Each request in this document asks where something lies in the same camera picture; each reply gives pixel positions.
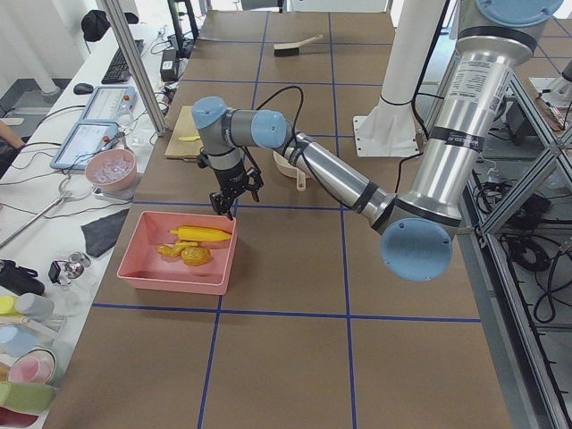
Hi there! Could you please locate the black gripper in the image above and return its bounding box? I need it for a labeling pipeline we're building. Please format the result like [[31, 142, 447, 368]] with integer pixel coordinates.
[[209, 163, 263, 220]]

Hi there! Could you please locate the beige plastic dustpan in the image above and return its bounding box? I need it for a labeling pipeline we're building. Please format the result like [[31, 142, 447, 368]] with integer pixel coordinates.
[[273, 152, 313, 192]]

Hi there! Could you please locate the yellow corn toy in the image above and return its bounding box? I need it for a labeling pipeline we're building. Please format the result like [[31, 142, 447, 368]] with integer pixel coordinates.
[[170, 225, 231, 242]]

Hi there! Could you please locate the brown potato toy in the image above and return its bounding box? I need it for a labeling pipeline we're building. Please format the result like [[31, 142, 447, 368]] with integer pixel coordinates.
[[181, 247, 212, 266]]

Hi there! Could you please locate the orange ginger toy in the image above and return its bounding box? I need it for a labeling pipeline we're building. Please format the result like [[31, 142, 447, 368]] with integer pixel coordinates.
[[156, 241, 199, 257]]

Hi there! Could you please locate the pink plastic bin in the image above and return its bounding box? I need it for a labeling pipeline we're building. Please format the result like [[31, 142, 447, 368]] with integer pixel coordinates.
[[117, 211, 237, 296]]

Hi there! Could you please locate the beige hand brush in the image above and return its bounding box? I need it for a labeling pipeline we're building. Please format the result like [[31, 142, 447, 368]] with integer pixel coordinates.
[[273, 34, 324, 57]]

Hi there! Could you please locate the wooden cutting board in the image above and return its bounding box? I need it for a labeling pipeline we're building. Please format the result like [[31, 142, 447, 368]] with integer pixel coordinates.
[[164, 105, 203, 160]]

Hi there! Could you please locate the pink bowl on scale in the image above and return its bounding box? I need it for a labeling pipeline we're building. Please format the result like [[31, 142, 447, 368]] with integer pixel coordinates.
[[85, 148, 137, 192]]

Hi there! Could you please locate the dark grey cloth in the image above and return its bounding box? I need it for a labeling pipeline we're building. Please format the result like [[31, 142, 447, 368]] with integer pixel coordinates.
[[81, 209, 129, 257]]

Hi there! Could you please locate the upper blue teach pendant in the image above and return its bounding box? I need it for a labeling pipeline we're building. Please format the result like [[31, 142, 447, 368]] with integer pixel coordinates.
[[80, 85, 137, 122]]

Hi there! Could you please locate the blue teach pendant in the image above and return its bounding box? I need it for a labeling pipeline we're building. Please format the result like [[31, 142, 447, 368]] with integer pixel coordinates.
[[50, 121, 119, 171], [80, 85, 137, 122]]

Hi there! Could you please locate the lower blue teach pendant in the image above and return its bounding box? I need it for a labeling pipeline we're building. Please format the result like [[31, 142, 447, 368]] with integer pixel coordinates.
[[50, 121, 119, 171]]

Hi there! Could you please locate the black keyboard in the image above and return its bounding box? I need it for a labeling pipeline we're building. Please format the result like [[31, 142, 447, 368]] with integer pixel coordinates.
[[101, 48, 130, 85]]

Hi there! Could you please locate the metal rod stand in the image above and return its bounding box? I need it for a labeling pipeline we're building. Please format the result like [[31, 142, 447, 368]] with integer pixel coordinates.
[[1, 175, 91, 249]]

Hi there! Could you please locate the black computer mouse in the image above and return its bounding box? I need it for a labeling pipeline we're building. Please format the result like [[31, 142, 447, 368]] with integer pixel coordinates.
[[72, 82, 95, 95]]

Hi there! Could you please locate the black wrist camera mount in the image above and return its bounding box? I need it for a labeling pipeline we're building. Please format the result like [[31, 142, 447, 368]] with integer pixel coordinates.
[[196, 152, 211, 169]]

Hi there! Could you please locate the aluminium frame post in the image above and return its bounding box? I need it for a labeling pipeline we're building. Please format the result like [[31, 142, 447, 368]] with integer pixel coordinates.
[[102, 0, 167, 137]]

